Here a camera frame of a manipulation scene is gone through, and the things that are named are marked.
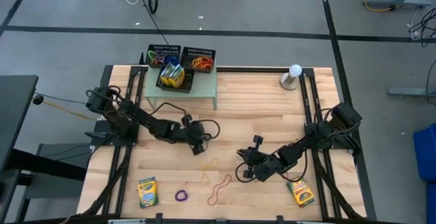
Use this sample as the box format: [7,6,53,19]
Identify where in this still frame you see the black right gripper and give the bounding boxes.
[236,135,284,183]

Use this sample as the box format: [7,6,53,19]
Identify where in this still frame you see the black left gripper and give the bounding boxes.
[181,114,208,157]

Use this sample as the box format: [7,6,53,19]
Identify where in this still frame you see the long red rubber band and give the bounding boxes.
[206,174,233,207]

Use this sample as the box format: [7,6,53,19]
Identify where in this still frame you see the black plastic basket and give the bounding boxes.
[179,46,217,74]
[145,44,182,69]
[155,66,196,94]

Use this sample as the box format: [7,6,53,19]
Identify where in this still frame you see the orange rubber band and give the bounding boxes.
[197,57,213,71]
[191,57,205,71]

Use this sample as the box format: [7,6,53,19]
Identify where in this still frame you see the blue-printed Crayola crayon box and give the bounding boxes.
[137,176,159,210]

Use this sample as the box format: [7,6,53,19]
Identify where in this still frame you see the black desk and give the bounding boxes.
[0,74,40,170]

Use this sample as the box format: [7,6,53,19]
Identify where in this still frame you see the green metal shelf riser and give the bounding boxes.
[144,55,218,111]

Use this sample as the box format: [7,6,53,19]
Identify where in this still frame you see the white globe bulb lamp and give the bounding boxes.
[279,64,303,91]

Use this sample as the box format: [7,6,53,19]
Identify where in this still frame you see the blue plastic bin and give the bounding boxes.
[413,123,436,182]
[426,182,436,224]

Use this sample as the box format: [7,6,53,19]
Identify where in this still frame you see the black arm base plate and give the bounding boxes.
[84,120,140,147]
[306,121,362,150]

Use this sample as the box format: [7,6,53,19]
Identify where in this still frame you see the thin yellow cable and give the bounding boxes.
[42,99,98,122]

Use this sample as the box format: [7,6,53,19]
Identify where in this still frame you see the black hanging cable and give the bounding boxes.
[136,0,171,46]

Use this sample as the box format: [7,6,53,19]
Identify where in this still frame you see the black floor cables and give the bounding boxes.
[407,7,436,48]

